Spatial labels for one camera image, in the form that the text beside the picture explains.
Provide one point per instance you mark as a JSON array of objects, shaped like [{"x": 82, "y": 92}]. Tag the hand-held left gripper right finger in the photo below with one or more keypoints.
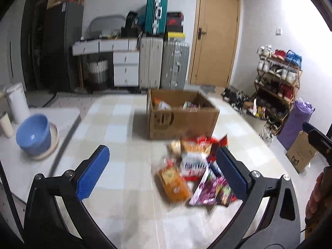
[{"x": 230, "y": 176}]

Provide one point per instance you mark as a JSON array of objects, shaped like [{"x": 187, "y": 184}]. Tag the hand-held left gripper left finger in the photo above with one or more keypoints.
[{"x": 93, "y": 171}]

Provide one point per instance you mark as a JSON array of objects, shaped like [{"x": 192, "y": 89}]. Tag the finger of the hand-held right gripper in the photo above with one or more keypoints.
[{"x": 317, "y": 140}]

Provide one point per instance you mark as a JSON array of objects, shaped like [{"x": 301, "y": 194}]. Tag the dark red snack packet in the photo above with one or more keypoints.
[{"x": 225, "y": 194}]

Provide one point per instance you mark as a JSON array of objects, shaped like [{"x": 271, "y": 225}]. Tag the purple snack packet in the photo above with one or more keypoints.
[{"x": 207, "y": 189}]

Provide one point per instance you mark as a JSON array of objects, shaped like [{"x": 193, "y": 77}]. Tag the white and blue snack packet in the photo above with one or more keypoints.
[{"x": 193, "y": 164}]

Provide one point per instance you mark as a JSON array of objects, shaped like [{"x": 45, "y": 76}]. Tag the red snack packets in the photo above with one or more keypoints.
[{"x": 195, "y": 147}]

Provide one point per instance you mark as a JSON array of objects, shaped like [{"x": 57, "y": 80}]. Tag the orange snack packet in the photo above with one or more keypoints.
[{"x": 173, "y": 185}]

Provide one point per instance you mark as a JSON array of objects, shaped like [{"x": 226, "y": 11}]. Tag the beige snack packet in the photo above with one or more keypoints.
[{"x": 175, "y": 146}]

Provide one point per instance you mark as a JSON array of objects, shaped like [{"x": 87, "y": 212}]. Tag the large cardboard box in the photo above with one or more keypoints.
[{"x": 181, "y": 122}]

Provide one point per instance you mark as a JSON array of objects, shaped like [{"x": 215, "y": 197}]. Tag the person's right hand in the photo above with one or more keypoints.
[{"x": 317, "y": 194}]

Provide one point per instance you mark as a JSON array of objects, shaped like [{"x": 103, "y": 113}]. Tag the small cardboard box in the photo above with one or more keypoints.
[{"x": 300, "y": 153}]

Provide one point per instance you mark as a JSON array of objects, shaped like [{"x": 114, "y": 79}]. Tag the purple rolled mat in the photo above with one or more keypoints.
[{"x": 295, "y": 124}]

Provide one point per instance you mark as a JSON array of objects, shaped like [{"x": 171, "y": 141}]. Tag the large red snack packet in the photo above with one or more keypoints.
[{"x": 219, "y": 142}]

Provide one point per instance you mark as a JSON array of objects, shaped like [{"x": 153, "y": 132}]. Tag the beige dish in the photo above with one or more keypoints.
[{"x": 53, "y": 140}]

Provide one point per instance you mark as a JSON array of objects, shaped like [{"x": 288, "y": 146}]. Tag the white sneakers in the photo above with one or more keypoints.
[{"x": 266, "y": 133}]

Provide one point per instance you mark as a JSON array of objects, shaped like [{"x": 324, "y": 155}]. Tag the shoe rack with shoes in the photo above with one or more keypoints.
[{"x": 277, "y": 83}]

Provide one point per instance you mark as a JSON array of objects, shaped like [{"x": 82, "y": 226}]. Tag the blue plastic bowl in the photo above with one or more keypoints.
[{"x": 33, "y": 132}]

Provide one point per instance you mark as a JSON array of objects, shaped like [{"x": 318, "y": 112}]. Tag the shoes on floor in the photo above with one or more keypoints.
[{"x": 237, "y": 99}]

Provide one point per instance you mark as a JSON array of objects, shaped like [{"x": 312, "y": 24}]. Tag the pink packets in box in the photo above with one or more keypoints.
[{"x": 192, "y": 105}]

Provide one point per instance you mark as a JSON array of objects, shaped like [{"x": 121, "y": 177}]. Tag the grey door mat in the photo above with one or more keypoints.
[{"x": 205, "y": 89}]

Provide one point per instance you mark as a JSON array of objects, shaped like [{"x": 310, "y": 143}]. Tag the orange packet in box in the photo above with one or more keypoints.
[{"x": 160, "y": 105}]

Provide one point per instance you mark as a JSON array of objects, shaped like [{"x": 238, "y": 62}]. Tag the striped laundry basket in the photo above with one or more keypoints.
[{"x": 96, "y": 74}]

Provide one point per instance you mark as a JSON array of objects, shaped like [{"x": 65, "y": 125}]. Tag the white cup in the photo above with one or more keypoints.
[{"x": 6, "y": 125}]

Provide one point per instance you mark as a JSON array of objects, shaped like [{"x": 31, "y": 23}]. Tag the white cylindrical bin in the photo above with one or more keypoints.
[{"x": 18, "y": 103}]

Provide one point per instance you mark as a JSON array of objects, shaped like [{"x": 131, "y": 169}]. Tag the white desk with drawers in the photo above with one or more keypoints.
[{"x": 125, "y": 67}]

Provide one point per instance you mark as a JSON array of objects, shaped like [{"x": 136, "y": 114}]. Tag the white suitcase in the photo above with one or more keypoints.
[{"x": 150, "y": 62}]

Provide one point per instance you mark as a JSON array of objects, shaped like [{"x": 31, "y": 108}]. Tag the grey refrigerator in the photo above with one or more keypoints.
[{"x": 67, "y": 49}]

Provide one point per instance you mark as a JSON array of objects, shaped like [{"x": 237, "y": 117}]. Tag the silver suitcase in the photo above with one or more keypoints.
[{"x": 175, "y": 64}]

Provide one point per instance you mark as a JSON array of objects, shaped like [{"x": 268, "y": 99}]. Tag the black cabinet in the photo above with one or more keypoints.
[{"x": 36, "y": 44}]

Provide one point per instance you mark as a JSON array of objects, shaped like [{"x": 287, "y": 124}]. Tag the grey oval mirror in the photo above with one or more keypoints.
[{"x": 103, "y": 26}]

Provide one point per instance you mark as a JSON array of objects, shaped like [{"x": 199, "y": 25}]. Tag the wooden door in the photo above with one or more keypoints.
[{"x": 217, "y": 31}]

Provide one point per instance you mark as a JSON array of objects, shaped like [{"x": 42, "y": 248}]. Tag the yellow and black box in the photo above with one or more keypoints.
[{"x": 176, "y": 36}]

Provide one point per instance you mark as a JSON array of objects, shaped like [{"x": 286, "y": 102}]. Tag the white wardrobe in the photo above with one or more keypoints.
[{"x": 13, "y": 44}]

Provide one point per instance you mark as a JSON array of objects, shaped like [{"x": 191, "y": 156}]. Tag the black bag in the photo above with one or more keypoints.
[{"x": 132, "y": 24}]

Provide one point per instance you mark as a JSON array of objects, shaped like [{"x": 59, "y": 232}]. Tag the black and red shoe box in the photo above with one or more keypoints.
[{"x": 175, "y": 22}]

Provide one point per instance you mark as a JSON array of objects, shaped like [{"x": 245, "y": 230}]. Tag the teal suitcase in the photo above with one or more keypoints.
[{"x": 155, "y": 15}]

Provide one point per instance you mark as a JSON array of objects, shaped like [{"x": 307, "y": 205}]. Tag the white light switch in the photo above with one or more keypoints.
[{"x": 278, "y": 31}]

